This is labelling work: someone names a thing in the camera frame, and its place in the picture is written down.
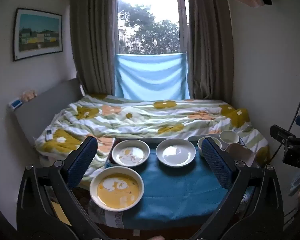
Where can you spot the floral blanket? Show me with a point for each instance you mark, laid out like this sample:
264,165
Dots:
145,117

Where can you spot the beige plastic basin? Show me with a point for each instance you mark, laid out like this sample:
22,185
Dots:
241,153

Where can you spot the plain white plate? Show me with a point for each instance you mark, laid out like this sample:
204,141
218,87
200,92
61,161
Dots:
175,153

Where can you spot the framed picture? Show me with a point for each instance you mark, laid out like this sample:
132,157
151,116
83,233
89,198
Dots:
37,33

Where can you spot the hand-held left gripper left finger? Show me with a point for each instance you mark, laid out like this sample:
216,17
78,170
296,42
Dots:
82,162

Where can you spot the small white bowl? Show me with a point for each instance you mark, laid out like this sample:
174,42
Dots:
200,143

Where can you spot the white box with blue label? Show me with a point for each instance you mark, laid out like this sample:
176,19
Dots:
15,103

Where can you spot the beige plush toy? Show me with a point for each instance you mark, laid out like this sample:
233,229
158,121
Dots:
28,95

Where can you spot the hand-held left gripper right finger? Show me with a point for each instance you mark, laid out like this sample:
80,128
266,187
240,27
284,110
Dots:
216,165

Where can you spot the window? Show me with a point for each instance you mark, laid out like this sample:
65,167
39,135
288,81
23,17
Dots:
147,17

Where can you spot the cartoon print white plate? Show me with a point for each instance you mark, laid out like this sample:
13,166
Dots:
130,153

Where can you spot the patterned blue tablecloth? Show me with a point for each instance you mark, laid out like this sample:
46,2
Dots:
175,192

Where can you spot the white remote control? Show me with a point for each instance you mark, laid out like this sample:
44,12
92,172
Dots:
49,134

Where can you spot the white cup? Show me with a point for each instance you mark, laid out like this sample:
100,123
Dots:
228,138

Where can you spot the grey headboard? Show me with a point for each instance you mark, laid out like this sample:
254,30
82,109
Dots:
47,105

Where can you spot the light blue hanging cloth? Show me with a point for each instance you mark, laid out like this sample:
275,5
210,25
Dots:
152,76

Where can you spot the yellow-glazed white bowl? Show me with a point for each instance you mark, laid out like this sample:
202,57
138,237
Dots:
117,188

